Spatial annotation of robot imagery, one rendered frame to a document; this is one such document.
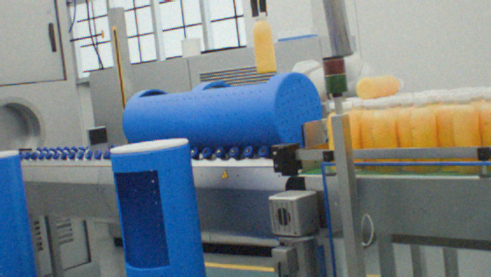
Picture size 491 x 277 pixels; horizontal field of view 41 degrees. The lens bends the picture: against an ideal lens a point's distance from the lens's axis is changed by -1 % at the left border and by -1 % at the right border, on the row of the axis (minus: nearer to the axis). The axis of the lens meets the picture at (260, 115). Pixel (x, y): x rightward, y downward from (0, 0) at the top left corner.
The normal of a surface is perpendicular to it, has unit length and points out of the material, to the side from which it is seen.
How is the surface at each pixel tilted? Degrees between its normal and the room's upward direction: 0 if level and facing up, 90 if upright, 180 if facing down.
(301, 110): 90
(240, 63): 90
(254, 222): 110
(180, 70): 90
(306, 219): 90
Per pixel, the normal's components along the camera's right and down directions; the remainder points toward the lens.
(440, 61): -0.56, 0.11
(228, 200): -0.58, 0.44
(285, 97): 0.74, -0.05
